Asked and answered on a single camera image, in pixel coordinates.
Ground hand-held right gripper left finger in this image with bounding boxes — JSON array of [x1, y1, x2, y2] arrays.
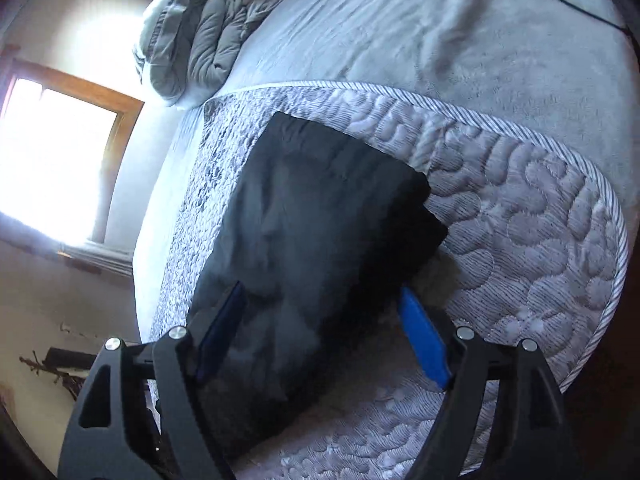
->
[[56, 280, 247, 480]]

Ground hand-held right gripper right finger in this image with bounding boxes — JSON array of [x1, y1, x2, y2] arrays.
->
[[398, 286, 583, 480]]

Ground black pants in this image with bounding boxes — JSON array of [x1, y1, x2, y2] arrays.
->
[[186, 111, 449, 448]]

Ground dry branch decoration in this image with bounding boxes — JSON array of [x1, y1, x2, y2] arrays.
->
[[19, 322, 98, 401]]

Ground wooden framed window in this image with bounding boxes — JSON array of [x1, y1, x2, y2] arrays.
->
[[0, 45, 146, 278]]

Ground grey bundled comforter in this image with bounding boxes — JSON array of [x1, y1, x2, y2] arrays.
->
[[132, 0, 321, 109]]

